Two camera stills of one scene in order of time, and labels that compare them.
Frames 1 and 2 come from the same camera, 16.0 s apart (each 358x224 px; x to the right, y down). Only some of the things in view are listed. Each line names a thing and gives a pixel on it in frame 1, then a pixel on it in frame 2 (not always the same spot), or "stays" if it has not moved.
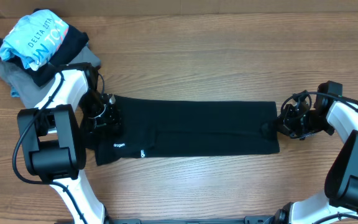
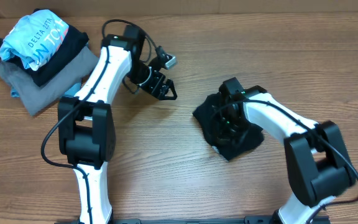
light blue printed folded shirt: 35,38 stays
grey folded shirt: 25,88 stays
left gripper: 113,118 to 156,88
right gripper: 284,125 to 223,137
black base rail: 258,219 stays
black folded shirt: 73,40 stays
